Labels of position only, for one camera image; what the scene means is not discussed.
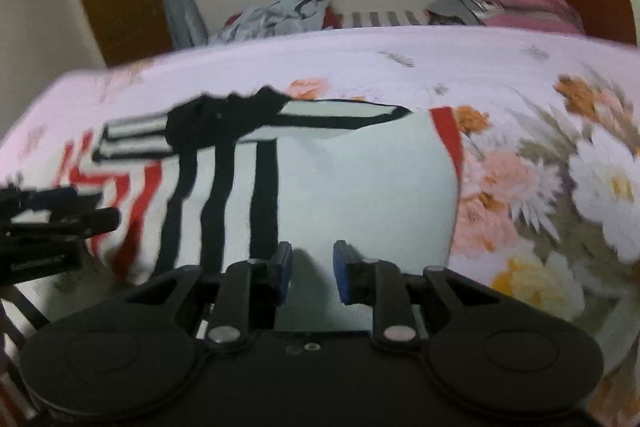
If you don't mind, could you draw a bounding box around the pile of light crumpled clothes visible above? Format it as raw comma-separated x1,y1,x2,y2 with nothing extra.
209,0,332,46

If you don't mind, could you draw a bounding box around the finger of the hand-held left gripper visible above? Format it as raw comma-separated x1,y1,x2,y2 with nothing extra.
0,184,97,219
0,207,122,287

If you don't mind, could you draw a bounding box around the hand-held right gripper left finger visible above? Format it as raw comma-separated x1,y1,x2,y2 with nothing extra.
125,242,294,351

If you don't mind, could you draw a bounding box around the pink floral bed sheet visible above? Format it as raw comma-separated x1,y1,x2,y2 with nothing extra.
0,24,640,427

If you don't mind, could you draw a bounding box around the white black red striped garment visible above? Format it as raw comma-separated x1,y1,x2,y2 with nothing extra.
60,86,467,289

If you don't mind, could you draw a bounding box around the stack of pink striped blankets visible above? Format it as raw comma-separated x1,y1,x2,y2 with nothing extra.
429,0,587,36

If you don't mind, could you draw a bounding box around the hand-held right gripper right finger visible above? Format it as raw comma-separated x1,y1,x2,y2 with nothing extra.
333,240,506,353

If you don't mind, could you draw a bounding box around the grey white striped pillow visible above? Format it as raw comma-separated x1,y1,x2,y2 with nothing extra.
342,9,432,29

